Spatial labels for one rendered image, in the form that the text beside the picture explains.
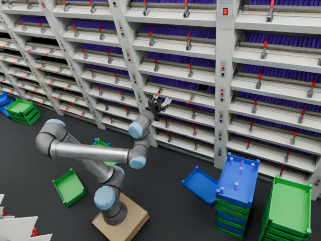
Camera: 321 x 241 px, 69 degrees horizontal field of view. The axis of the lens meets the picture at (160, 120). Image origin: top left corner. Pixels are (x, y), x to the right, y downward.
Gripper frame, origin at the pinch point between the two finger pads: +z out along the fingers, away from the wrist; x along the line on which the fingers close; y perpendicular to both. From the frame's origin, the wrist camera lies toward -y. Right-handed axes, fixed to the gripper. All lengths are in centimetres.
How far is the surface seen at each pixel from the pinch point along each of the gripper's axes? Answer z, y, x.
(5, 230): -107, 63, -40
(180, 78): 16.2, 7.7, -5.4
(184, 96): 18.4, -9.7, -6.1
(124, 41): 14.8, 30.4, 35.7
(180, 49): 15.5, 29.0, -7.0
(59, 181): -54, -85, 97
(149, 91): 17.0, -10.4, 24.2
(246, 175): -12, -36, -62
